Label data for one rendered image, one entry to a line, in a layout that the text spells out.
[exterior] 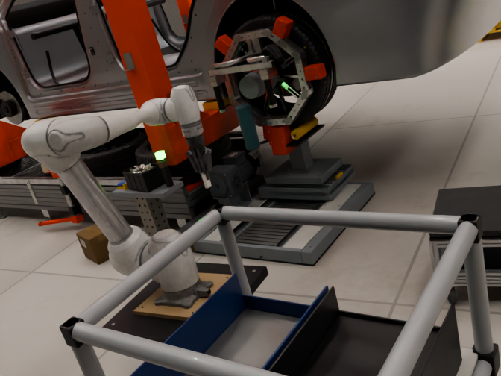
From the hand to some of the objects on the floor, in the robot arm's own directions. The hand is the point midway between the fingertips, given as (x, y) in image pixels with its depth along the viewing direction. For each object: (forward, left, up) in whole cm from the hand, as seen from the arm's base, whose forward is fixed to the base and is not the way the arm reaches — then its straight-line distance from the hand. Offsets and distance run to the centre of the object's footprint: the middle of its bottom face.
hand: (206, 179), depth 233 cm
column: (+42, +79, -62) cm, 109 cm away
